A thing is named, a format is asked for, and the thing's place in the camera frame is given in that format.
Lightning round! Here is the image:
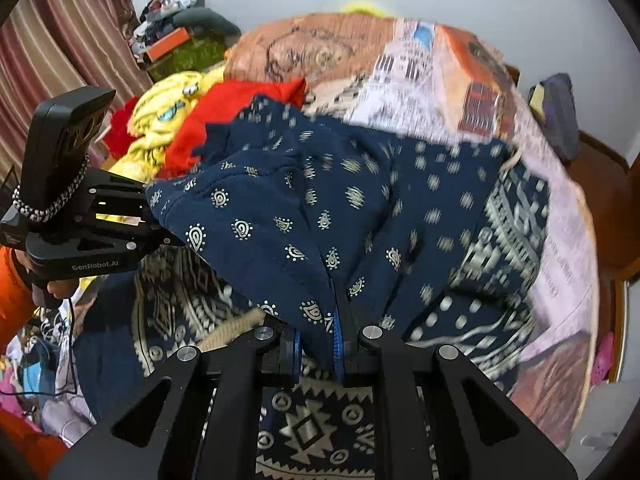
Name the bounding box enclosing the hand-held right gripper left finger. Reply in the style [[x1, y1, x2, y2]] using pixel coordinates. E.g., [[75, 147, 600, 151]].
[[47, 327, 303, 480]]

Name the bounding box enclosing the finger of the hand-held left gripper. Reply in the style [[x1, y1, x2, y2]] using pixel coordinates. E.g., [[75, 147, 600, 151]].
[[75, 220, 187, 258], [92, 171, 151, 202]]

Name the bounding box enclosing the dark blue bag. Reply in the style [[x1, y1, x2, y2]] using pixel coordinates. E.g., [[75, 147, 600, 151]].
[[540, 74, 581, 163]]

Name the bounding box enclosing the yellow cartoon fleece garment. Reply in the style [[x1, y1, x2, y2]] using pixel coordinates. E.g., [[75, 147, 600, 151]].
[[107, 71, 226, 181]]

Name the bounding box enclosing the yellow foam ring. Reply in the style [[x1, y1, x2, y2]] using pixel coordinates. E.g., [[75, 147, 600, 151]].
[[342, 0, 396, 19]]

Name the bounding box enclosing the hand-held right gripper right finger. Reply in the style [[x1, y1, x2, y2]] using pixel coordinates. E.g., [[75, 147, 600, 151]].
[[332, 305, 578, 480]]

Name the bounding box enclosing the red fluffy garment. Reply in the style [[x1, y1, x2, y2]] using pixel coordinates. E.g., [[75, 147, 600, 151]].
[[106, 96, 142, 160]]

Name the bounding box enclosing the person's left hand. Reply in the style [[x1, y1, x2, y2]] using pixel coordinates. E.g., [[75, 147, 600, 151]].
[[47, 277, 84, 307]]

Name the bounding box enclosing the pile of assorted clutter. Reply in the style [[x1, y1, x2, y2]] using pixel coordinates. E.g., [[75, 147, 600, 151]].
[[127, 0, 208, 66]]

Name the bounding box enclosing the orange box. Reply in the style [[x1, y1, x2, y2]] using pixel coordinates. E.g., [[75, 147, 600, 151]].
[[144, 27, 194, 63]]

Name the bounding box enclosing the pale yellow pad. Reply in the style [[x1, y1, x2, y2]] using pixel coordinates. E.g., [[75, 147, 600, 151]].
[[527, 84, 549, 121]]

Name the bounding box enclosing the person's orange clothing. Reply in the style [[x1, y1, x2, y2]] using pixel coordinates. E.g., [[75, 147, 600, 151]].
[[0, 407, 68, 480]]

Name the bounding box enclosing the navy patterned hoodie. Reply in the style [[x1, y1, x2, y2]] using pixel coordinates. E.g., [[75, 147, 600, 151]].
[[72, 95, 551, 480]]

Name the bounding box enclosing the printed bed cover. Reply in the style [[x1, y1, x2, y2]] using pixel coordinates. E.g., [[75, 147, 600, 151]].
[[222, 12, 601, 453]]

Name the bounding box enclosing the pink slipper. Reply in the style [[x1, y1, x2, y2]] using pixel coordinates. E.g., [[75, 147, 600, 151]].
[[590, 332, 616, 386]]

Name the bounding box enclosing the red cloth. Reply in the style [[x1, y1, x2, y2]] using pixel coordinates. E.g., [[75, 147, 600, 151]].
[[162, 77, 307, 178]]

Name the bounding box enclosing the green patterned cloth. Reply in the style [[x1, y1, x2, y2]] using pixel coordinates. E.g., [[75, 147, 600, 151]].
[[150, 35, 229, 84]]

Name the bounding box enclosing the striped brown curtain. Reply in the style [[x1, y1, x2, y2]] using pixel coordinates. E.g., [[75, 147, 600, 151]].
[[0, 0, 153, 181]]

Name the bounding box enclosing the beaded strap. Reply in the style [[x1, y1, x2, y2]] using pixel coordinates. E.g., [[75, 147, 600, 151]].
[[12, 155, 92, 224]]

